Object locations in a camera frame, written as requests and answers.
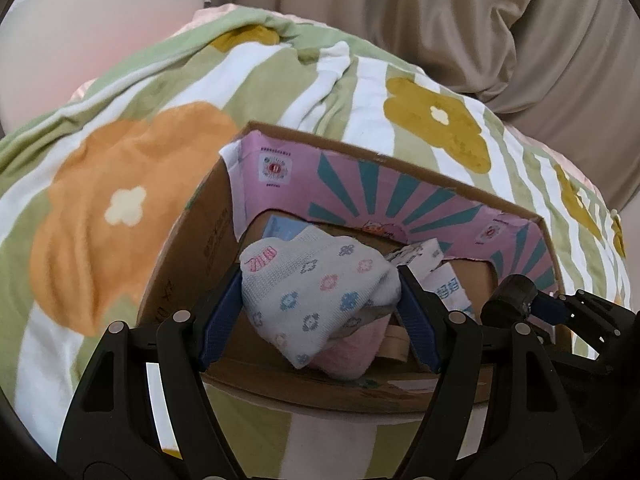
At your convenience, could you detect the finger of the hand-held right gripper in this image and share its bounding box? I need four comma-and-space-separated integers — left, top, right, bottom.
530, 290, 640, 378

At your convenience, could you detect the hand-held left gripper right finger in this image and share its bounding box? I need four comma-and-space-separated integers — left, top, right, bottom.
397, 262, 583, 480

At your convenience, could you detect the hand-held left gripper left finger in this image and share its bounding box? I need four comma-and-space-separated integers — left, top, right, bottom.
57, 262, 246, 480

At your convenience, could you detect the black cosmetic jar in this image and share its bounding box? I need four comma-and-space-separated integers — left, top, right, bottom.
481, 274, 540, 326

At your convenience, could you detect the brown cardboard box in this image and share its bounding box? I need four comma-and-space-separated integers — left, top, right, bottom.
137, 121, 573, 416

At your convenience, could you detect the white printed tissue pack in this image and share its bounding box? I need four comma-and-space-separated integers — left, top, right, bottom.
387, 238, 445, 273

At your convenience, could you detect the pink towel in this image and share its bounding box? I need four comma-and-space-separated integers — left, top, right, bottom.
312, 319, 390, 381

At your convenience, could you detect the white patterned sock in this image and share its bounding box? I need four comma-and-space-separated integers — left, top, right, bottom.
239, 226, 402, 370

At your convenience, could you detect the small blue box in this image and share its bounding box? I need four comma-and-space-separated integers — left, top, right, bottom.
262, 212, 313, 243

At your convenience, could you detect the white and blue packet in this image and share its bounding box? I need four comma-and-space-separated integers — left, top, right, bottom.
427, 259, 477, 313

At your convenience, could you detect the green striped floral blanket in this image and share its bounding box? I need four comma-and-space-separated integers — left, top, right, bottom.
0, 4, 640, 480

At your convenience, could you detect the pink sunburst packet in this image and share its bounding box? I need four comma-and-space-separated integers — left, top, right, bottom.
219, 129, 557, 295

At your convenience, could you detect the pink bedsheet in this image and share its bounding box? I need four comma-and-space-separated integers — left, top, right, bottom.
70, 2, 321, 103

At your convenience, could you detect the beige curtain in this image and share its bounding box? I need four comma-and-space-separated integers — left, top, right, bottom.
202, 0, 640, 211

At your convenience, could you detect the white headboard panel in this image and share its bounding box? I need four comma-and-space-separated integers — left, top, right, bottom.
0, 0, 207, 133

